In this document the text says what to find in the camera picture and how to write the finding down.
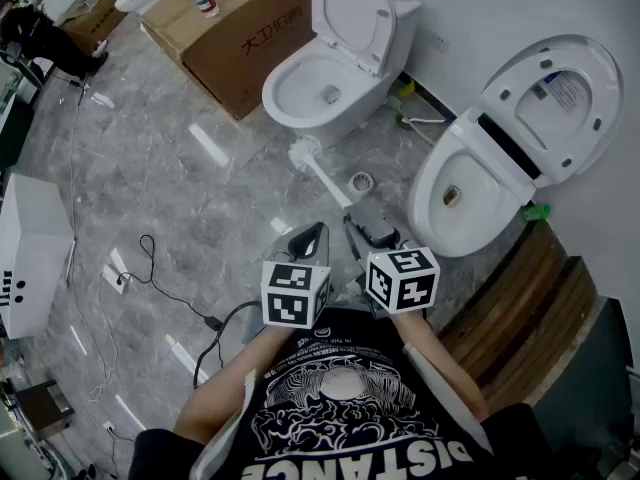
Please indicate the person's left forearm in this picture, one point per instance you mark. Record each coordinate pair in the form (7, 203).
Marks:
(225, 393)

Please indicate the white smart toilet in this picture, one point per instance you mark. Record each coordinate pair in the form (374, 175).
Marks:
(500, 133)

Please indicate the brown wooden slat platform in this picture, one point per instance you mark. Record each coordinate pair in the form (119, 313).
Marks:
(520, 318)

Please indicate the large brown cardboard box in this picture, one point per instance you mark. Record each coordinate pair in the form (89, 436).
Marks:
(225, 53)

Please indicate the white floor socket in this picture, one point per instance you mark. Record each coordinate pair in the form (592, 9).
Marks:
(116, 279)

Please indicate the white wall socket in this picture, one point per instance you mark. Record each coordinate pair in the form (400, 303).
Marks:
(440, 44)

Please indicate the round white floor drain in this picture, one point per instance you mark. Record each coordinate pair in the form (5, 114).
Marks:
(361, 183)

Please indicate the person's black printed t-shirt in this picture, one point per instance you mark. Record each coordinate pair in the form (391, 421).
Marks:
(350, 433)

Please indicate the dark wooden stool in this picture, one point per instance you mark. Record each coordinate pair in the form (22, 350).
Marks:
(42, 408)

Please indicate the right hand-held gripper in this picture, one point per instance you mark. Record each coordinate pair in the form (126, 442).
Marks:
(402, 280)

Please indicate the small yellow object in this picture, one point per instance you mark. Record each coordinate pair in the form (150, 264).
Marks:
(407, 88)

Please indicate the white cabinet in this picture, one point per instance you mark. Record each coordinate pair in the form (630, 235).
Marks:
(35, 248)

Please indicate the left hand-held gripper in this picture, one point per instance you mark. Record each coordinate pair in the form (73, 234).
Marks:
(292, 295)

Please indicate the small brown cardboard box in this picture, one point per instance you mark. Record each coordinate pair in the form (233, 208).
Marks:
(95, 20)

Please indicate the person's right forearm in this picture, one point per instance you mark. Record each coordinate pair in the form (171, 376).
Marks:
(435, 363)

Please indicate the white toilet with round lid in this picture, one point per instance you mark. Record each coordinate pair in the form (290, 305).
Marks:
(295, 88)

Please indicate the green plastic container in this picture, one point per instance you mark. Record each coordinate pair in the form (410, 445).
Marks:
(537, 212)

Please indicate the white toilet brush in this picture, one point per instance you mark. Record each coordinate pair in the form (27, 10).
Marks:
(304, 152)

